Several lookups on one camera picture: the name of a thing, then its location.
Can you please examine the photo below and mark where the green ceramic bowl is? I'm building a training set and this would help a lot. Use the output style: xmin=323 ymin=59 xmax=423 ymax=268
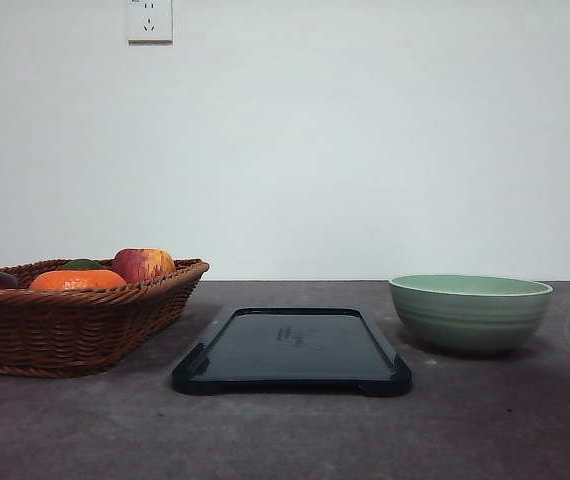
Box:
xmin=389 ymin=274 xmax=553 ymax=352

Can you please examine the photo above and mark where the brown woven wicker basket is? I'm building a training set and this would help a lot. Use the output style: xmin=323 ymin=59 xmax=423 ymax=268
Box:
xmin=0 ymin=258 xmax=210 ymax=376

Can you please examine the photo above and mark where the dark blue rectangular tray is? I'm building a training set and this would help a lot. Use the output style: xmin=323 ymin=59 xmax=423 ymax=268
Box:
xmin=172 ymin=307 xmax=413 ymax=396

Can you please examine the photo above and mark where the red yellow apple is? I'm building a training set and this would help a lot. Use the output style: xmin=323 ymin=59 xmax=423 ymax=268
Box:
xmin=112 ymin=248 xmax=176 ymax=282

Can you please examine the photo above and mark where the green lime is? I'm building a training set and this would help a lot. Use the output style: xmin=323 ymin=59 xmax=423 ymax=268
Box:
xmin=61 ymin=258 xmax=107 ymax=270

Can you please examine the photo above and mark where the orange fruit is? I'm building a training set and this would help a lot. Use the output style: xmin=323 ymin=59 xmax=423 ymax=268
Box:
xmin=29 ymin=270 xmax=128 ymax=291

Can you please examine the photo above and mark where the white wall socket left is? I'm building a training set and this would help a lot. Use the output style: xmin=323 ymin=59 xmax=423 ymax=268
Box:
xmin=126 ymin=0 xmax=173 ymax=45

